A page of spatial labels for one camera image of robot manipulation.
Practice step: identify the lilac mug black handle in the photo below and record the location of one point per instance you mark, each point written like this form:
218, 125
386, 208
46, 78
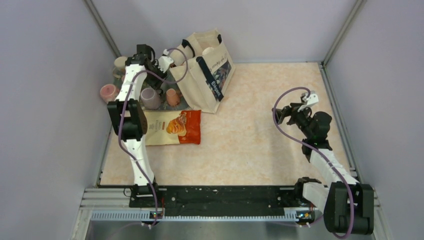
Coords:
150, 98

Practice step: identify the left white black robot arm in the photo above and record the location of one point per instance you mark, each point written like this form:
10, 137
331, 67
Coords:
128, 119

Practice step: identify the pink cup off tray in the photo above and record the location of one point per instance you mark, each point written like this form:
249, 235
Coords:
109, 92

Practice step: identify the salmon pink mug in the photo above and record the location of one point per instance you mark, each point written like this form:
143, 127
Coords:
173, 97

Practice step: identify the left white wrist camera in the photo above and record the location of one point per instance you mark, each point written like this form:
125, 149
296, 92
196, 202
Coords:
164, 61

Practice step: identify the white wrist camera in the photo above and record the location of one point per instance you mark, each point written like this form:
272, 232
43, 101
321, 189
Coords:
308, 99
164, 61

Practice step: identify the floral blue serving tray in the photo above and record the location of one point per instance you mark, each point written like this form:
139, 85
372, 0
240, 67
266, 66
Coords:
159, 91

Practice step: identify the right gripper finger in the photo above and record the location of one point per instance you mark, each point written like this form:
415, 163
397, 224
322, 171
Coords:
295, 106
280, 114

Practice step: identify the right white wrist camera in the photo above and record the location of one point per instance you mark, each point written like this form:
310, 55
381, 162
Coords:
308, 99

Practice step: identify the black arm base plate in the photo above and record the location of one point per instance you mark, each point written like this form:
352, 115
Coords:
220, 200

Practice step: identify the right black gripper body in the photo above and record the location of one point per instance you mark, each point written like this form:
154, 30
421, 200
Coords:
300, 118

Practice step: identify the beige canvas tote bag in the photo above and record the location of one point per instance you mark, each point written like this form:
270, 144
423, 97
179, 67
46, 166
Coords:
203, 79

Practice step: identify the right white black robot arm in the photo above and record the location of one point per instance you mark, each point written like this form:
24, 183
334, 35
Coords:
347, 206

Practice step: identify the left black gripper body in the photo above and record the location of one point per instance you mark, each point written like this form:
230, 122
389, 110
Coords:
153, 80

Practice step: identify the cassava chips bag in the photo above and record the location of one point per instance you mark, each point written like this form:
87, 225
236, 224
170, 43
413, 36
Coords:
173, 127

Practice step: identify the aluminium frame rail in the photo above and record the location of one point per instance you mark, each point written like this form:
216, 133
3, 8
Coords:
111, 202

